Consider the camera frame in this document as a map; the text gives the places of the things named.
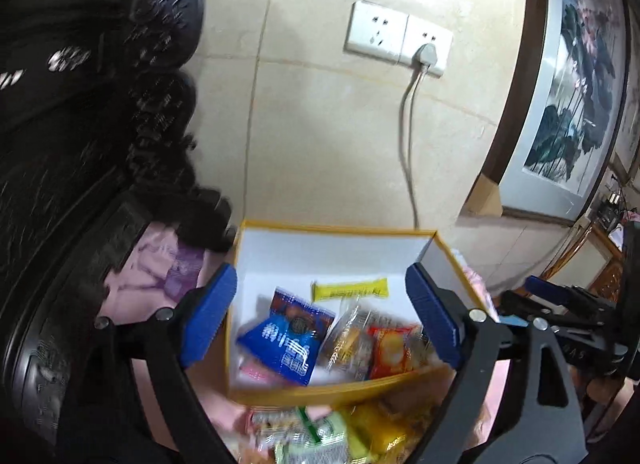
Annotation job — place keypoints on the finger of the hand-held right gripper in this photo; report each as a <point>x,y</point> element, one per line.
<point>545,285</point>
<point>525,308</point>

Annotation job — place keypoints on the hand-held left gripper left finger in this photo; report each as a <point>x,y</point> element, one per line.
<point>210,316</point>

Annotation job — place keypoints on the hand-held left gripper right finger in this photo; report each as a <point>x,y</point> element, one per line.
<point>434,316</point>

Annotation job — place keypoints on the red snack packet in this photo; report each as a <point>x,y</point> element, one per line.
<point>392,351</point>

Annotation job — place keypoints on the pink biscuit packet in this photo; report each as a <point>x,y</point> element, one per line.
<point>257,373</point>

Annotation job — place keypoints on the blue snack packet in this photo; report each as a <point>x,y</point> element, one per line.
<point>282,344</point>

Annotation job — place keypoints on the yellow snack bar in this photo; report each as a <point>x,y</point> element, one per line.
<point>350,290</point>

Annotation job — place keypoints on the dark label snack packet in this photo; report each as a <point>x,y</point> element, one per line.
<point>347,339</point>

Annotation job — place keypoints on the yellow cake packet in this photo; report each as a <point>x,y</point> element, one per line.
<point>380,426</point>

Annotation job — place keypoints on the yellow cardboard box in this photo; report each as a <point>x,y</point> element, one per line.
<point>325,256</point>

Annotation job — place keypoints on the green snack packet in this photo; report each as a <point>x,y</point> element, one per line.
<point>315,441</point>

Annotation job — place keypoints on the pink floral blanket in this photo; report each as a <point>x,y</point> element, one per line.
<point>145,264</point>

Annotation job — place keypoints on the black plug adapter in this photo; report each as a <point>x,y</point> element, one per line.
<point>610,206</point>

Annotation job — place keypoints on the cardboard corner protector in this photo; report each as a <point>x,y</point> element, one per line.
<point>482,196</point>

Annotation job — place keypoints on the framed lotus painting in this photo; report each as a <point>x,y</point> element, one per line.
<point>570,94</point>

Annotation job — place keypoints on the framed picture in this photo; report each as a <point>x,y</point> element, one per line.
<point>630,104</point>

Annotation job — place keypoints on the dark carved wooden bench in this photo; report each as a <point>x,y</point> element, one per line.
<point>75,169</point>

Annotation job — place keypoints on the white power plug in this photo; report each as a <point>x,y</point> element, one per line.
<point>425,56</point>

